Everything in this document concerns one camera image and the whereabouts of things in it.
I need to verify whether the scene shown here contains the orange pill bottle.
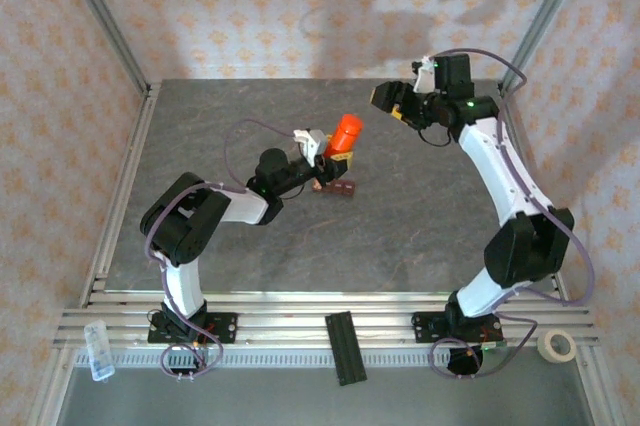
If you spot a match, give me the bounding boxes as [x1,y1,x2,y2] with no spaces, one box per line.
[322,114,365,157]

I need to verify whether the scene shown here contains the brown pill organizer box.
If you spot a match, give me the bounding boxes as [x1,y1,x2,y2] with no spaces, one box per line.
[312,178,359,198]

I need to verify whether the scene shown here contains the aluminium cross rails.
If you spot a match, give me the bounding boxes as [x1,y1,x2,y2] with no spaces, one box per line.
[52,290,601,353]

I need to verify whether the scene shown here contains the black ribbed bar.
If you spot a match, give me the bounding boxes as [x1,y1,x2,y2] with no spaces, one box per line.
[324,311,369,387]

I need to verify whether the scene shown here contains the grey metal sheet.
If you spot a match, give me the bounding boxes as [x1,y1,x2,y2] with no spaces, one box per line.
[54,364,599,426]

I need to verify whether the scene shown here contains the clear plastic packet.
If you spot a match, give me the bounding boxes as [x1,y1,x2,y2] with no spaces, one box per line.
[83,320,116,383]

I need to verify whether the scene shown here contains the white tape roll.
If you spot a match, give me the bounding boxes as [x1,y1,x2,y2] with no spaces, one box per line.
[538,329,578,363]

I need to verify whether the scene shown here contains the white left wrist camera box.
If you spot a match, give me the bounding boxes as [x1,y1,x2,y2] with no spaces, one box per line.
[292,128,329,168]

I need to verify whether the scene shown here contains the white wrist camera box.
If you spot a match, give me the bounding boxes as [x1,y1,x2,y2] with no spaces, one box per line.
[411,56,439,96]
[292,128,329,168]

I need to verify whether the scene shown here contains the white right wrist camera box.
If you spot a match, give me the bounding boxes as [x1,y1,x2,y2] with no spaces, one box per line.
[411,56,439,96]

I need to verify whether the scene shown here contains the thin black right gripper cable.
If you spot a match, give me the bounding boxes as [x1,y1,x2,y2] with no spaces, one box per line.
[418,123,452,148]

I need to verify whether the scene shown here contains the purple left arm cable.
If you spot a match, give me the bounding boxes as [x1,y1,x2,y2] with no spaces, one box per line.
[144,118,297,380]

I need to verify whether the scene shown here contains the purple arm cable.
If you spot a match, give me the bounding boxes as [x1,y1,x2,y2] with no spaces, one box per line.
[429,48,596,380]
[144,118,297,380]

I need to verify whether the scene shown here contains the aluminium side rail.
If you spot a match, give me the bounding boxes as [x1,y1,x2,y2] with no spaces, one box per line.
[79,83,162,307]
[499,83,571,307]

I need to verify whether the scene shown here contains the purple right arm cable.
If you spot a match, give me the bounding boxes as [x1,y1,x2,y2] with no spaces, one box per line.
[429,48,596,380]

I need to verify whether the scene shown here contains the aluminium frame post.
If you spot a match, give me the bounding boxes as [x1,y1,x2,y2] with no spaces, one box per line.
[54,0,151,92]
[499,0,596,95]

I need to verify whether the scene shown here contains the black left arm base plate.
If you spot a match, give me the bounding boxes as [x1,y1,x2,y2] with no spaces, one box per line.
[147,312,239,346]

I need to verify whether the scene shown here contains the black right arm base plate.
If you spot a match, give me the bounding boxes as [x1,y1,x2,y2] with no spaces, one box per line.
[412,310,504,346]

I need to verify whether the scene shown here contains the slotted grey cable duct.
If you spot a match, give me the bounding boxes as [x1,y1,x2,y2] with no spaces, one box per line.
[73,349,454,369]

